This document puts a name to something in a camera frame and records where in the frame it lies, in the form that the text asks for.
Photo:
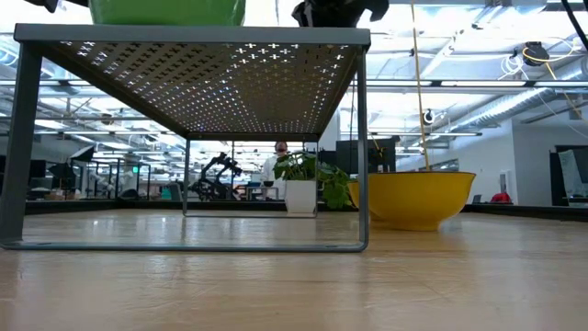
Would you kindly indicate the green plastic bowl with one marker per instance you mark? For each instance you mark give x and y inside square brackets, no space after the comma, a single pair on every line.
[165,11]

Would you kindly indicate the yellow bowl with patterned inside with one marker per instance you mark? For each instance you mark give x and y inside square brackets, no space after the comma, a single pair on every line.
[413,197]

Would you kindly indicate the black background robot arm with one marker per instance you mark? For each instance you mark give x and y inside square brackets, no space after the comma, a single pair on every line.
[216,174]

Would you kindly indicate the grey perforated metal shelf riser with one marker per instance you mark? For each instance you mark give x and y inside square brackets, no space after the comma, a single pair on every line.
[193,34]

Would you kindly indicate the black monitor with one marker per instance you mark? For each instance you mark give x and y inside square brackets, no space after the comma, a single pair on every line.
[358,156]

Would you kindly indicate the person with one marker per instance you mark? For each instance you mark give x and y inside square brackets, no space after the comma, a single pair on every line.
[280,151]

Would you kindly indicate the green plant in white pot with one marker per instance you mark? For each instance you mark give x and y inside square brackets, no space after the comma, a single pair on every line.
[301,195]

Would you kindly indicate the small grey laptop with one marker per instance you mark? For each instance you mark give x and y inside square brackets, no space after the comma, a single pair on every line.
[477,198]

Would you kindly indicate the red object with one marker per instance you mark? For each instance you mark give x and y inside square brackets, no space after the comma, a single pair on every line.
[500,197]

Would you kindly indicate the black display screen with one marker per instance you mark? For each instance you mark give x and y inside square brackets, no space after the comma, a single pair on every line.
[556,174]

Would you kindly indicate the round black ceiling camera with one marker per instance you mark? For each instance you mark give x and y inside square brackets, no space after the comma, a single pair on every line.
[428,117]

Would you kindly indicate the black aluminium table frame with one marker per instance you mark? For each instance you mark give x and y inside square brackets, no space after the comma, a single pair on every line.
[505,210]

